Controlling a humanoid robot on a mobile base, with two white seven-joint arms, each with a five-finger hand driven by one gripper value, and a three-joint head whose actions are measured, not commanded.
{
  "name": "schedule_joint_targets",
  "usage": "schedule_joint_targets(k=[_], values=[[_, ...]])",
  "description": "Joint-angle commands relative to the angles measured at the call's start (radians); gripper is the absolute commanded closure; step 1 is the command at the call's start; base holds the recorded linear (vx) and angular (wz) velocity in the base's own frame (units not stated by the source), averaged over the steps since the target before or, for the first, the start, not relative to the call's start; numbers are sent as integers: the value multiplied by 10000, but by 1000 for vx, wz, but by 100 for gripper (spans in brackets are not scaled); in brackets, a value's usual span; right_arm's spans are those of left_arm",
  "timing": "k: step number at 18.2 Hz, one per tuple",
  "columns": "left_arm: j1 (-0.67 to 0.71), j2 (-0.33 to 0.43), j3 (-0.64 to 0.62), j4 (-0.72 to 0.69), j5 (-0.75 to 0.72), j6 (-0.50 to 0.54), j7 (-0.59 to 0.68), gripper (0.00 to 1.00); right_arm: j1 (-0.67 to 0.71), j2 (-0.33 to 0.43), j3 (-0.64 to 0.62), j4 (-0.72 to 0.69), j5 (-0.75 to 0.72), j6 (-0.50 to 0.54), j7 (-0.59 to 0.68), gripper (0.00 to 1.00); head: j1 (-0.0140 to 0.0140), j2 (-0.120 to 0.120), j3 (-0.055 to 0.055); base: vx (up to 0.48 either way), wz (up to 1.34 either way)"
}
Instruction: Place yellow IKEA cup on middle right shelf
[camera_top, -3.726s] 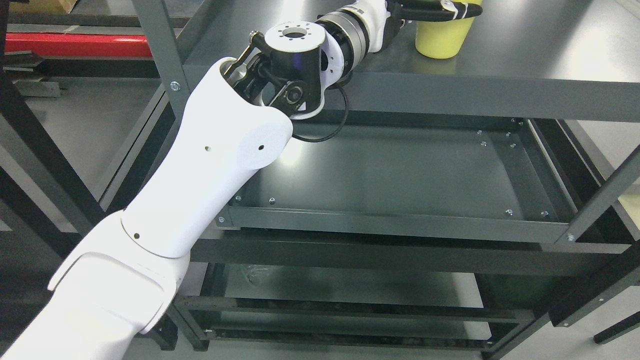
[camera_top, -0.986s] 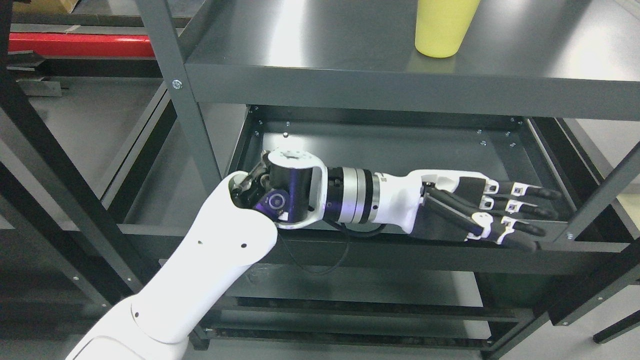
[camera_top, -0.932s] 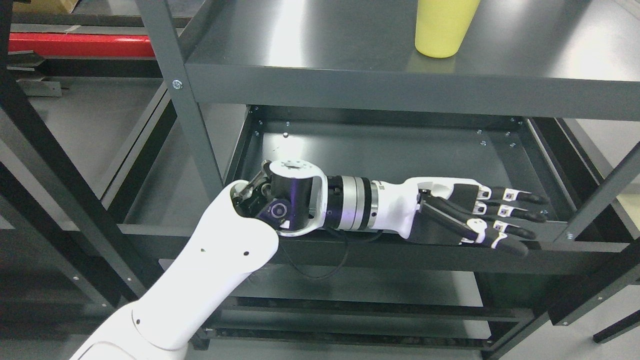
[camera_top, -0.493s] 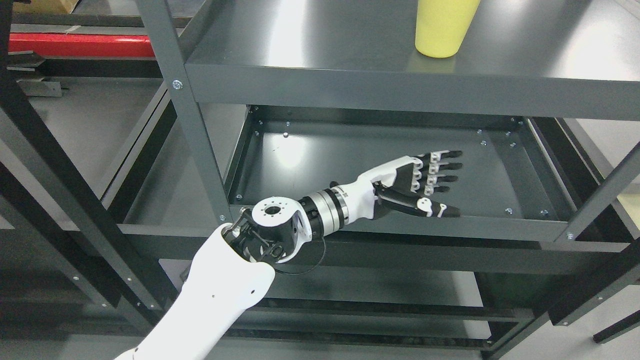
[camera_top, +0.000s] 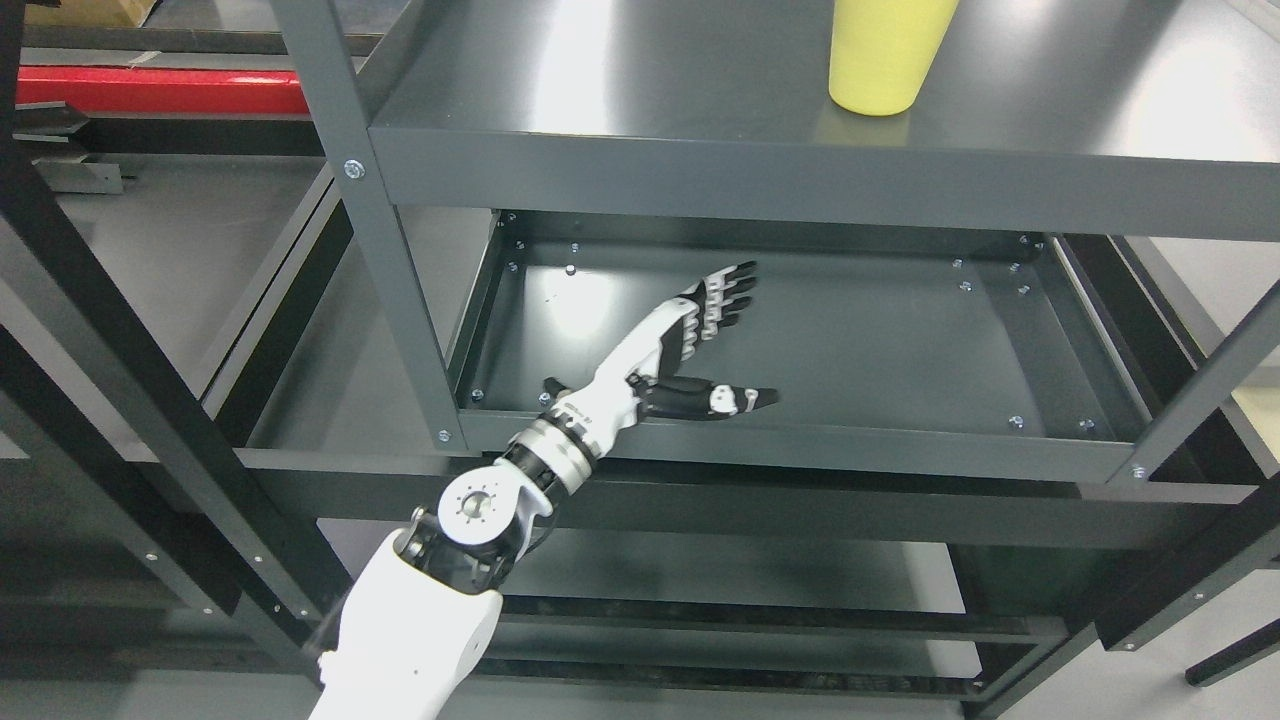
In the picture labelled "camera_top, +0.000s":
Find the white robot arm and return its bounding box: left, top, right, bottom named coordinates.
left=311, top=410, right=618, bottom=719

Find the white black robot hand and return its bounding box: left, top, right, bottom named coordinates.
left=539, top=261, right=781, bottom=456

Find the dark grey metal shelf rack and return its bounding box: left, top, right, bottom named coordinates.
left=3, top=1, right=1277, bottom=719

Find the yellow plastic cup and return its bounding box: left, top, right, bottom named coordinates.
left=828, top=1, right=959, bottom=117

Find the red metal beam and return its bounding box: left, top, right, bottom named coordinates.
left=15, top=65, right=308, bottom=117

